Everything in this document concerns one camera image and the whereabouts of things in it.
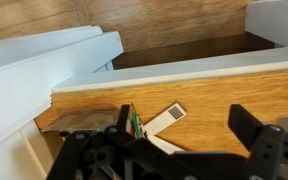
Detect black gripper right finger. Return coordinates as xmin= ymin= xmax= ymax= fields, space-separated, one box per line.
xmin=227 ymin=103 xmax=287 ymax=180

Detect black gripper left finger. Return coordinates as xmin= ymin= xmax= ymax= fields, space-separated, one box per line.
xmin=46 ymin=104 xmax=134 ymax=180

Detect brown cardboard box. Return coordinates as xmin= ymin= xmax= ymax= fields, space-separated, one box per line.
xmin=41 ymin=105 xmax=122 ymax=134

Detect green pencil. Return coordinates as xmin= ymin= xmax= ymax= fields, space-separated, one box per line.
xmin=131 ymin=111 xmax=144 ymax=139

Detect white remote control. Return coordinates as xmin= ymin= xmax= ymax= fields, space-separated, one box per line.
xmin=143 ymin=102 xmax=187 ymax=136

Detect white paper sheets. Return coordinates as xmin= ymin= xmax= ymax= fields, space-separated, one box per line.
xmin=145 ymin=133 xmax=185 ymax=155

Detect white door frame post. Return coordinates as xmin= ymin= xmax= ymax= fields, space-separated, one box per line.
xmin=245 ymin=0 xmax=288 ymax=48
xmin=0 ymin=24 xmax=125 ymax=180

